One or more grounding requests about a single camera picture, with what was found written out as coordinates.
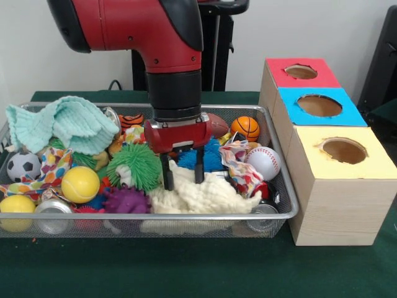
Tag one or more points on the dark green table cloth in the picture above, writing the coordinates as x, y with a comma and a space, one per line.
186, 267

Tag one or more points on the black and white soccer ball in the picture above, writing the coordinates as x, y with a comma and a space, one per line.
23, 167

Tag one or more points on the smooth yellow ball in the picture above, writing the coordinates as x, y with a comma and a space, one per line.
17, 206

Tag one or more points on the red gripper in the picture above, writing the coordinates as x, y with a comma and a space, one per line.
176, 135

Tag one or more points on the green covered side table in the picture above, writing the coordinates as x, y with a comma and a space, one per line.
387, 110

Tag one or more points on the cream cloth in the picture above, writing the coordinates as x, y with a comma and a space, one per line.
198, 195

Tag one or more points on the black upright panel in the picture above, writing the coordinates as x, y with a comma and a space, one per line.
381, 62

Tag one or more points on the mint green cloth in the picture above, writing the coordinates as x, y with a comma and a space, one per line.
74, 124

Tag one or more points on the yellow tennis ball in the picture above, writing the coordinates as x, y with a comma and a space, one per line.
80, 185

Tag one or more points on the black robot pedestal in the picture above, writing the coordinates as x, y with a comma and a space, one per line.
217, 46

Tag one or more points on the brown toy football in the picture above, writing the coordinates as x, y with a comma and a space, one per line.
218, 124

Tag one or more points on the white baseball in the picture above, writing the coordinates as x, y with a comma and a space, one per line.
263, 164

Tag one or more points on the purple spiky toy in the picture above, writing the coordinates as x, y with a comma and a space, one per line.
127, 201

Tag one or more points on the green spiky ball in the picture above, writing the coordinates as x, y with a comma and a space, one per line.
136, 164

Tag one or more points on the wooden box with three holes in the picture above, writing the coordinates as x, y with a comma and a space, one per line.
341, 211

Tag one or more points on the blue spiky ball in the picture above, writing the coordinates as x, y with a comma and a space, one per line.
214, 155

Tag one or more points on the orange basketball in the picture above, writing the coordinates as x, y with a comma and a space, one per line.
245, 128

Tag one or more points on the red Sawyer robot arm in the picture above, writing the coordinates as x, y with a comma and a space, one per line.
139, 28

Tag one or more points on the silver mesh bin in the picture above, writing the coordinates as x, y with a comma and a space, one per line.
201, 222

